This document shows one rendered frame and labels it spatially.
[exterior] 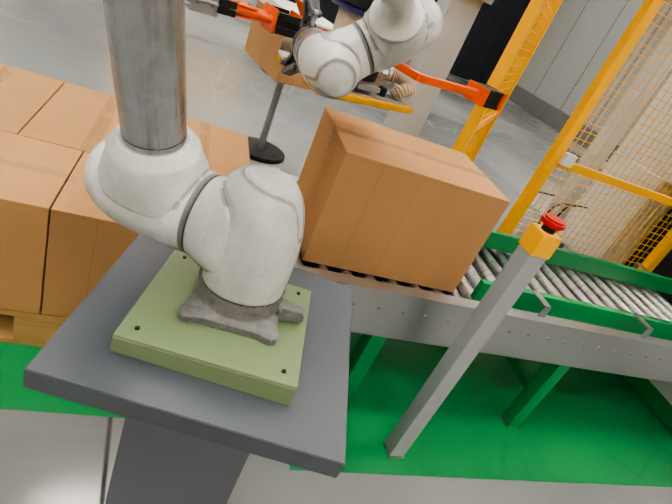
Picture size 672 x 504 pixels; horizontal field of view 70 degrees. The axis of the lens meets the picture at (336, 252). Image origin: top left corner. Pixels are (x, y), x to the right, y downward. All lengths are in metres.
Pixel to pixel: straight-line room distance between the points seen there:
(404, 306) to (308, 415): 0.83
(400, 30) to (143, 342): 0.70
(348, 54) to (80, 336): 0.67
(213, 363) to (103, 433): 0.91
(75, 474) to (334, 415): 0.92
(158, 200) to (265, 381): 0.34
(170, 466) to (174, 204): 0.56
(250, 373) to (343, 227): 0.82
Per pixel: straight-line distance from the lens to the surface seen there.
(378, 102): 1.46
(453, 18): 2.67
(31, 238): 1.63
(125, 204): 0.88
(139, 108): 0.77
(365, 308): 1.58
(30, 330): 1.86
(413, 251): 1.67
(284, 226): 0.80
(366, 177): 1.48
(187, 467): 1.13
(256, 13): 1.35
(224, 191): 0.82
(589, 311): 2.22
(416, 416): 1.77
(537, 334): 1.98
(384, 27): 0.97
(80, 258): 1.64
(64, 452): 1.66
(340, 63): 0.94
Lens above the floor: 1.39
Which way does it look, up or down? 29 degrees down
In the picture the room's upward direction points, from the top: 24 degrees clockwise
